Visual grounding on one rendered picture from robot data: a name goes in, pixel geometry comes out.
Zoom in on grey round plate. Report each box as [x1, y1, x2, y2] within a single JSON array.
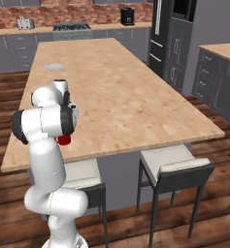
[[44, 63, 66, 72]]

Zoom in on silver toaster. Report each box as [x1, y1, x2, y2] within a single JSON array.
[[16, 15, 36, 31]]

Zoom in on grey tall cabinet with oven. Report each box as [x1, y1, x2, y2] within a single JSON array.
[[164, 0, 199, 95]]

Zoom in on grey wall cupboards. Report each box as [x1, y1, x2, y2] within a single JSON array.
[[92, 0, 155, 5], [0, 0, 42, 7]]

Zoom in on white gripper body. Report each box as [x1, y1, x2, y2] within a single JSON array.
[[68, 102, 80, 118]]

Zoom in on grey cupboards with drawers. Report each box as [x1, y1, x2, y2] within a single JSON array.
[[191, 43, 230, 129]]

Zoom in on red cup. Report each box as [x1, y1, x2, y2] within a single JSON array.
[[54, 134, 73, 146]]

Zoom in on grey stool with white cushion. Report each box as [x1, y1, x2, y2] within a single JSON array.
[[61, 157, 110, 248], [136, 143, 216, 248]]

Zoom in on grey stove with hob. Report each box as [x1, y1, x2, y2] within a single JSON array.
[[51, 21, 93, 42]]

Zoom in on grey base cupboards run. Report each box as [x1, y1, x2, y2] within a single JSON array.
[[0, 26, 152, 76]]

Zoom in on black fridge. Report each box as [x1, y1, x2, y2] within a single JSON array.
[[148, 0, 173, 79]]

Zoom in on black coffee machine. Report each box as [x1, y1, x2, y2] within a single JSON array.
[[119, 7, 136, 27]]

